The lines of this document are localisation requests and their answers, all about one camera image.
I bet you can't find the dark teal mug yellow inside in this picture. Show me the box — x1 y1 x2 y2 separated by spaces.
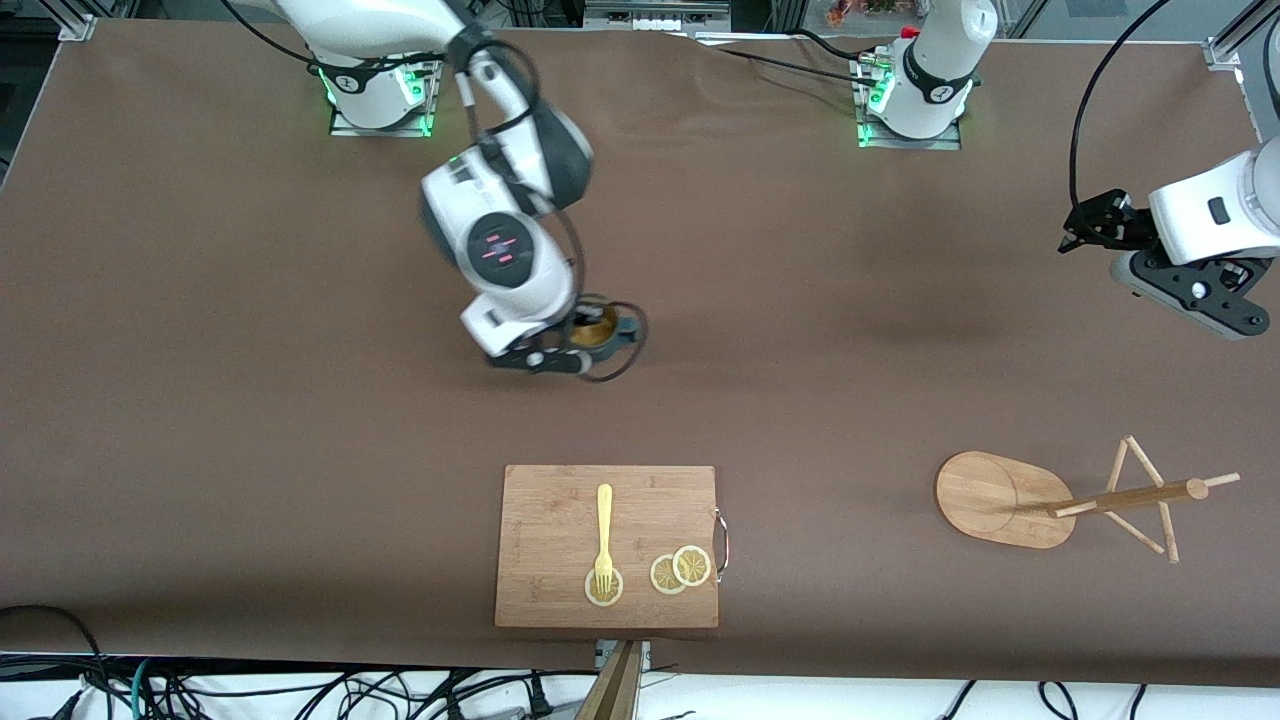
568 303 641 351

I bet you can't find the wooden mug rack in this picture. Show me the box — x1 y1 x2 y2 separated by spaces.
935 435 1242 564

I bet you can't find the yellow plastic fork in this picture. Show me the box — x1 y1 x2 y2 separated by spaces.
594 484 615 597

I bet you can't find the wooden cutting board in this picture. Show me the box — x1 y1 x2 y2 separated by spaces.
494 465 731 630

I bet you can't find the brown table cover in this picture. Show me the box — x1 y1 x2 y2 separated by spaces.
0 18 1280 691

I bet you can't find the grey power strip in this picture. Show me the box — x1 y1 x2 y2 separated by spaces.
583 0 733 33

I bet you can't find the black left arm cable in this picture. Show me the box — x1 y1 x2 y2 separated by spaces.
1069 0 1173 213

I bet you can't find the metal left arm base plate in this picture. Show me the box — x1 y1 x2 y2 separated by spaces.
857 55 963 151

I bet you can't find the aluminium frame profile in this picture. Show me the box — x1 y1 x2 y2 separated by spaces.
1203 0 1280 73
58 0 101 43

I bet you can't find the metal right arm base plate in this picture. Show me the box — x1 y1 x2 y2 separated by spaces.
328 58 435 138

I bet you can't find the short black base cable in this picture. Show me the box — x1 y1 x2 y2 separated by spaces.
795 27 873 63

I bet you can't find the small metal bracket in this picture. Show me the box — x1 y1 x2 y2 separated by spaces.
594 640 652 673

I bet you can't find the long black base cable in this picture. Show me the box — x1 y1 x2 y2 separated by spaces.
690 35 883 89

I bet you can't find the wooden post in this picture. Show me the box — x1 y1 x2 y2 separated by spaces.
575 640 643 720

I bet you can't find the looped black cable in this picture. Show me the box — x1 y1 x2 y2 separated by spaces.
0 604 109 701

